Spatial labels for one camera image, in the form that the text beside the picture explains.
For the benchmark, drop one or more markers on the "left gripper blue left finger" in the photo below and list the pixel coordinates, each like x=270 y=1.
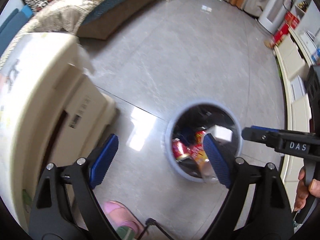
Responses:
x=51 y=216

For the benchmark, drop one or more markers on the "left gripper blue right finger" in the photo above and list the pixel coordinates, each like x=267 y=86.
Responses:
x=270 y=214

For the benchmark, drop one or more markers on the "white cardboard medicine box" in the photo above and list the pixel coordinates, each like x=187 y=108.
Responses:
x=221 y=133

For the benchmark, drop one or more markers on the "orange label plastic bottle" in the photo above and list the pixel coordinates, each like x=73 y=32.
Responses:
x=199 y=156

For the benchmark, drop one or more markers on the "red cigarette box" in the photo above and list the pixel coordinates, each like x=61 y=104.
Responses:
x=180 y=151

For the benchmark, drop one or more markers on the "blue grey trash bin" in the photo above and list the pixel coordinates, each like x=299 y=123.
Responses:
x=196 y=116

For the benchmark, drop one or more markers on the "person's right hand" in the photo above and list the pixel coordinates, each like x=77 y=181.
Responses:
x=304 y=191

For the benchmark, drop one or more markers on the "pink slipper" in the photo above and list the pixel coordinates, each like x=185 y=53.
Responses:
x=128 y=225

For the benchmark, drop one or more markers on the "cream tv cabinet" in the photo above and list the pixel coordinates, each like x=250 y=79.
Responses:
x=294 y=63

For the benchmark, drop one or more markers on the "black tripod leg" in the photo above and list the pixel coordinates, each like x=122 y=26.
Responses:
x=152 y=222

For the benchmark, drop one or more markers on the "red gift box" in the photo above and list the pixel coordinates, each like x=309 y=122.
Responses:
x=290 y=21

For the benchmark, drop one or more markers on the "white standing air conditioner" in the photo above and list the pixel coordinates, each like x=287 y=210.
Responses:
x=274 y=13

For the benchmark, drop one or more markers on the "curved sofa with beige cover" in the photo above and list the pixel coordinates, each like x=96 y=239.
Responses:
x=83 y=18

